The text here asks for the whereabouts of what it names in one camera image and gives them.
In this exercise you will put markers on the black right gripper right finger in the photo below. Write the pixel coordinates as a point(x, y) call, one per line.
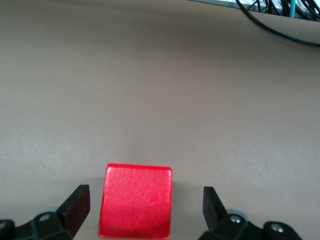
point(215, 215)

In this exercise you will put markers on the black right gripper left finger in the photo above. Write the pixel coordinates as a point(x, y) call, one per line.
point(72, 210)

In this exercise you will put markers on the red wooden block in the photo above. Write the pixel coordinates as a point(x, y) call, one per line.
point(136, 200)

